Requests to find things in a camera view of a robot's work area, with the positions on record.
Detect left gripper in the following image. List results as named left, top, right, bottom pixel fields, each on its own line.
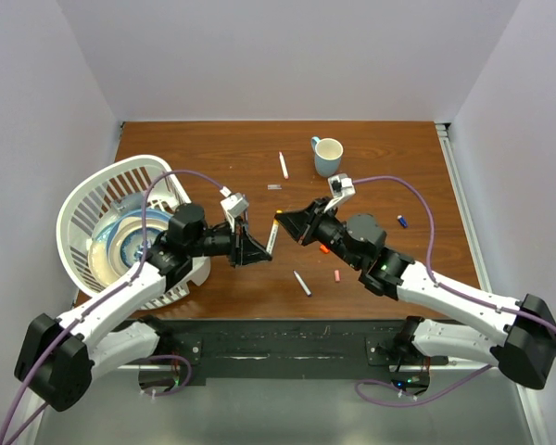
left=187, top=214, right=271, bottom=266

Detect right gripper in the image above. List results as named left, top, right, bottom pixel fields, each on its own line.
left=272, top=200, right=361, bottom=272

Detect white yellow pen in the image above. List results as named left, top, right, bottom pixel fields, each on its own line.
left=266, top=219, right=279, bottom=254

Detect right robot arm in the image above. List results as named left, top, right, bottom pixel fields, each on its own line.
left=275, top=198, right=556, bottom=389

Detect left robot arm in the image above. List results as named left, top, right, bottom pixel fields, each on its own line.
left=14, top=203, right=272, bottom=412

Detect white purple-tip pen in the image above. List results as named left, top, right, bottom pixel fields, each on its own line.
left=293, top=271, right=312, bottom=297

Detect white pink-tip pen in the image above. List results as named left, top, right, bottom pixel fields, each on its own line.
left=278, top=151, right=289, bottom=180

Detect light blue mug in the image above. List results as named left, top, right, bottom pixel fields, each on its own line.
left=310, top=136, right=344, bottom=178

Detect grey object in basket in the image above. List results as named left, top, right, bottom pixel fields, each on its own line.
left=111, top=193, right=144, bottom=214

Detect stacked plates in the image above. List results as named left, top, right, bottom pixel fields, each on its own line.
left=87, top=208, right=177, bottom=286

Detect white laundry basket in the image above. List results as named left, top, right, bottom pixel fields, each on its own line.
left=56, top=155, right=210, bottom=311

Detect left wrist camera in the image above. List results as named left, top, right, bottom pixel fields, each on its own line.
left=220, top=186, right=249, bottom=230

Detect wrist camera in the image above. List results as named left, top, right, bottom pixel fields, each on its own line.
left=324, top=173, right=356, bottom=212
left=220, top=186, right=249, bottom=230

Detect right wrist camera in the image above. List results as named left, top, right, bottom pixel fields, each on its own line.
left=324, top=173, right=356, bottom=212

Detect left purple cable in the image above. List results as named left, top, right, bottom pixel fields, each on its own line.
left=0, top=170, right=228, bottom=445

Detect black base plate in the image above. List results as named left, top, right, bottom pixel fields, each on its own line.
left=140, top=315, right=449, bottom=386

